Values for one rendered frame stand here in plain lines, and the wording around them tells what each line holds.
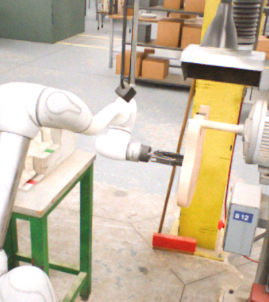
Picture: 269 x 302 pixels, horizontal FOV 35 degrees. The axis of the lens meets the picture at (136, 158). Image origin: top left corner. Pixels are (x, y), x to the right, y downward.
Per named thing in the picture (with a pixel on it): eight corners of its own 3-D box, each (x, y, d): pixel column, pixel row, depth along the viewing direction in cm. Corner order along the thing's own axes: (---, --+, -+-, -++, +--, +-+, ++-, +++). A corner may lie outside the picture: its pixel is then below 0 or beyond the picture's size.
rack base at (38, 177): (45, 176, 190) (44, 174, 189) (27, 192, 177) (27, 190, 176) (-9, 165, 197) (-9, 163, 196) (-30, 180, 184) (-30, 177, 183)
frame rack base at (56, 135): (75, 151, 217) (75, 118, 209) (62, 162, 203) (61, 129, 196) (27, 141, 223) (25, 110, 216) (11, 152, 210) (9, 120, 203)
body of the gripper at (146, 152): (142, 158, 195) (162, 162, 192) (137, 163, 187) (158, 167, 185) (144, 142, 192) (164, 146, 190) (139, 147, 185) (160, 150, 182)
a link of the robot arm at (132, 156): (125, 162, 188) (137, 165, 187) (127, 143, 185) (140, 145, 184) (131, 158, 196) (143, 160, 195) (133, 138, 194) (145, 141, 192)
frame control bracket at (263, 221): (267, 203, 166) (269, 194, 165) (266, 229, 150) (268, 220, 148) (257, 201, 167) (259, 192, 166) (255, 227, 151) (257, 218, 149)
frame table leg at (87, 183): (91, 296, 254) (94, 160, 216) (87, 303, 249) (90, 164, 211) (82, 294, 255) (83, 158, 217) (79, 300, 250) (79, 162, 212)
